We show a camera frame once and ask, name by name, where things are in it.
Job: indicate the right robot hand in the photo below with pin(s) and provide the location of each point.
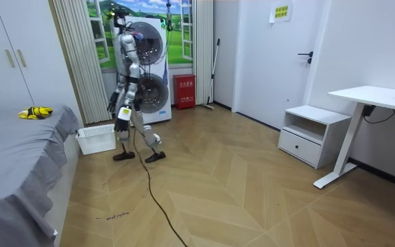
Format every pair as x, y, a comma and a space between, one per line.
112, 103

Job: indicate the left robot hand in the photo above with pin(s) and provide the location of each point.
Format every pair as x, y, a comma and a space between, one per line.
123, 118

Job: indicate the yellow and black garment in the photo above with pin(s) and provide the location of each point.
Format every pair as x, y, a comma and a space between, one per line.
36, 112

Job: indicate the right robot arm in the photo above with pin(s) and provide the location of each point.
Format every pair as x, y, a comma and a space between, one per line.
120, 85

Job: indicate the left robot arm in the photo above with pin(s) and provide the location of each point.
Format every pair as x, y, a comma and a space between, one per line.
134, 67

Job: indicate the robot legs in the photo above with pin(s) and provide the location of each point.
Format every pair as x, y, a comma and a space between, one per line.
148, 132

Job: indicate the white laundry basket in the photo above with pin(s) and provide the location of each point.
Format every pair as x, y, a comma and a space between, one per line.
96, 139

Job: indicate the white washing machine tower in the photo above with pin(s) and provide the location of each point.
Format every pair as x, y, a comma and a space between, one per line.
163, 113

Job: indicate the beige pleated curtain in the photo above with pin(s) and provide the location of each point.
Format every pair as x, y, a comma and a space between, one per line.
202, 51
77, 61

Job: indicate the red fire extinguisher box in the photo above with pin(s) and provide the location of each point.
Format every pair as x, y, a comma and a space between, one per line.
184, 91

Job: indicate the robot body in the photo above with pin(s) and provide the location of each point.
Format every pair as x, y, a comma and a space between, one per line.
119, 20

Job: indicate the grey bed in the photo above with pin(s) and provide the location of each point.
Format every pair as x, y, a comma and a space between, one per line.
12, 154

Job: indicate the white room door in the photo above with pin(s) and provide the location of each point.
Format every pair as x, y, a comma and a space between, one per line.
269, 68

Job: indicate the white nightstand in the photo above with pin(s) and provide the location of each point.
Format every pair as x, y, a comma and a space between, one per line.
300, 147

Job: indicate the yellow and white paper sign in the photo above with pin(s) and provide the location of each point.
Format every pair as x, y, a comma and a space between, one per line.
281, 12

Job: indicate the black desk control box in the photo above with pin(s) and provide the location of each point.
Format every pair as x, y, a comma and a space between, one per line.
368, 110

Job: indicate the white desk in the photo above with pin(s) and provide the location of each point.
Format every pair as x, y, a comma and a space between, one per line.
372, 96

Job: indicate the window landscape wall poster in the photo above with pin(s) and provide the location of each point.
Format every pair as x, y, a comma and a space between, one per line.
178, 48

